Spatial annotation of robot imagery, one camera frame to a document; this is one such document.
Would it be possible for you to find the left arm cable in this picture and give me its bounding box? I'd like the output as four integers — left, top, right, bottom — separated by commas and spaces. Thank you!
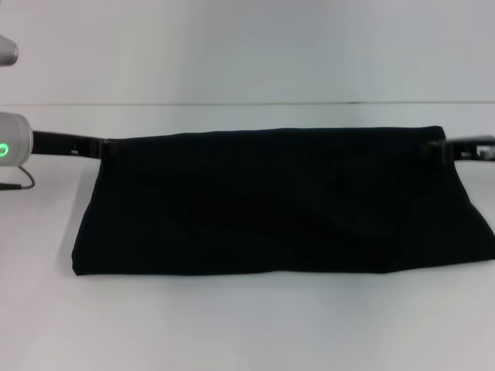
0, 165, 37, 191

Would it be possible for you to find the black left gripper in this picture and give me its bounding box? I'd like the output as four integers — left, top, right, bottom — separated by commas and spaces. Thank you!
32, 129, 125, 160

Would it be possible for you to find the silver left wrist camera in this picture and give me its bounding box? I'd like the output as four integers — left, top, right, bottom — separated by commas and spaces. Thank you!
0, 35, 20, 67

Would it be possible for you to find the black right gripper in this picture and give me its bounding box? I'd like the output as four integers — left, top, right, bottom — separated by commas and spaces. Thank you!
422, 133, 495, 162

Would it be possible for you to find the black t-shirt with white print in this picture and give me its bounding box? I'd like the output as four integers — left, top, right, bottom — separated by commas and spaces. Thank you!
71, 124, 495, 277

